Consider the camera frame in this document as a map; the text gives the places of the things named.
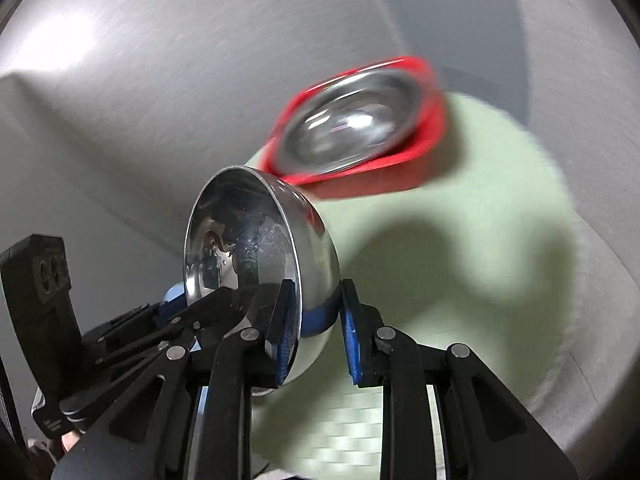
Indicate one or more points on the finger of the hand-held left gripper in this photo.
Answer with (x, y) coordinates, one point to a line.
(172, 299)
(220, 310)

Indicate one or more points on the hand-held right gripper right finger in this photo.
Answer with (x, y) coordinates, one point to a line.
(351, 347)

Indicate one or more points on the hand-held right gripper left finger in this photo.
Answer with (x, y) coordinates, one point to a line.
(284, 347)

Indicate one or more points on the shiny steel bowl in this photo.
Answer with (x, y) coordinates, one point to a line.
(250, 240)

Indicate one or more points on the red square tray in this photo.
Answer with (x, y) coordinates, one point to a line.
(425, 155)

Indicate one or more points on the person's left hand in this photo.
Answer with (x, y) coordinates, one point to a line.
(42, 447)

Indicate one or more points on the light green round mat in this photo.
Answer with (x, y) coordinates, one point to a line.
(450, 270)

